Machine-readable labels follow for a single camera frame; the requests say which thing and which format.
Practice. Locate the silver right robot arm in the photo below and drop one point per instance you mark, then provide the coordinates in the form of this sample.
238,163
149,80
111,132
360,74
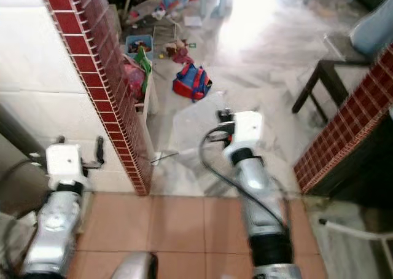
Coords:
258,187

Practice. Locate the dark grey metal bar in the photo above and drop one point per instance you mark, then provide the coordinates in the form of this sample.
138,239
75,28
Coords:
24,137

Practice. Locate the blue and red backpack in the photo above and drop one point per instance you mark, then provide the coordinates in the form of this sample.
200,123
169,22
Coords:
191,81

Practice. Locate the thin metal rod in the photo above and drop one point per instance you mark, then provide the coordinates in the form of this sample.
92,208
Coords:
169,156

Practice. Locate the red doll toy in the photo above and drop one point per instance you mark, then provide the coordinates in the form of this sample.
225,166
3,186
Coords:
181,53

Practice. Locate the pink bag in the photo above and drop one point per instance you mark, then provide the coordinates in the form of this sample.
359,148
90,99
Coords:
134,79

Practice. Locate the green cloth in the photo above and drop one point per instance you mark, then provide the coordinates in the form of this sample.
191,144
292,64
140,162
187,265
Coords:
145,64

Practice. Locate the clear plastic bag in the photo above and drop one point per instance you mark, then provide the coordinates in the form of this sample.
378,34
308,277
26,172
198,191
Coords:
9,230

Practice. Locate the blue toy basket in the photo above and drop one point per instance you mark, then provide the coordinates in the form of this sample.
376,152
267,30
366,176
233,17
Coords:
138,45

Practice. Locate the grey robot left leg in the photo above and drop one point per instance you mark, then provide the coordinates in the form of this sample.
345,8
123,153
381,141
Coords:
135,267

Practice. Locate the dark wooden table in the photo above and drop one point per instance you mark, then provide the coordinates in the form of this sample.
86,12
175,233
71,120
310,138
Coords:
328,70

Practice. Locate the pale plastic stool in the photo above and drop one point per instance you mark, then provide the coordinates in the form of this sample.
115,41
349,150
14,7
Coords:
215,2

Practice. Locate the red tiled counter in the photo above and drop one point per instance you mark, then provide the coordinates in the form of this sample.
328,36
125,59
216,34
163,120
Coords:
344,125

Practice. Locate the colourful toy board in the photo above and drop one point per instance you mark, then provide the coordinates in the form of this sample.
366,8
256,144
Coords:
159,8

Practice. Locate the white pipe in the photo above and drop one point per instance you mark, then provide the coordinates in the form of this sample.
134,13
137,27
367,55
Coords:
350,230

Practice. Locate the light blue chair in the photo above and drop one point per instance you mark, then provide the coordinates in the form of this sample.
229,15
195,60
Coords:
374,30

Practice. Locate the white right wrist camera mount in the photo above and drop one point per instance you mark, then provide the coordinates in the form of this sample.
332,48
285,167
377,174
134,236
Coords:
247,131

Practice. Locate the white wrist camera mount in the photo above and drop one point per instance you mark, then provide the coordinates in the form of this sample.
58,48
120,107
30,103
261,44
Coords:
64,162
247,131

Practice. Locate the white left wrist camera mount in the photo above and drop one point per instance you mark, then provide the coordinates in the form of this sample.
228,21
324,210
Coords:
64,162

